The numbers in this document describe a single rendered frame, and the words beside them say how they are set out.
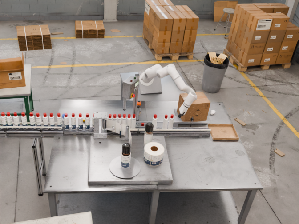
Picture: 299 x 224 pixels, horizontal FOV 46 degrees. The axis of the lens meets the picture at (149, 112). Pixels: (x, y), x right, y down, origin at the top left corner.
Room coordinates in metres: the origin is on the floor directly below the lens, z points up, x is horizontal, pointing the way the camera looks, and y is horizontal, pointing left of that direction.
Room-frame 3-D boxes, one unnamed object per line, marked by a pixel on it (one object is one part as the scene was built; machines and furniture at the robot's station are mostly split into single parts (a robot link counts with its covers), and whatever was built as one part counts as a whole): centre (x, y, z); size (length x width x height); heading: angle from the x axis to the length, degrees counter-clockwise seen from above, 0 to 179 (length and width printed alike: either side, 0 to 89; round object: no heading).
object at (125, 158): (2.47, 0.18, 1.04); 0.09 x 0.09 x 0.29
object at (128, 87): (3.16, 0.22, 1.38); 0.17 x 0.10 x 0.19; 154
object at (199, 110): (3.49, -0.52, 0.99); 0.30 x 0.24 x 0.27; 110
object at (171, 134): (3.09, 0.10, 0.85); 1.65 x 0.11 x 0.05; 99
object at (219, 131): (3.24, -0.88, 0.85); 0.30 x 0.26 x 0.04; 99
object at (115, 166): (2.47, 0.18, 0.89); 0.31 x 0.31 x 0.01
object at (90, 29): (7.52, 1.56, 0.11); 0.65 x 0.54 x 0.22; 105
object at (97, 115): (2.93, 0.51, 1.14); 0.14 x 0.11 x 0.01; 99
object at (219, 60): (5.70, -1.12, 0.50); 0.42 x 0.41 x 0.28; 108
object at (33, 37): (6.68, 2.55, 0.16); 0.65 x 0.54 x 0.32; 112
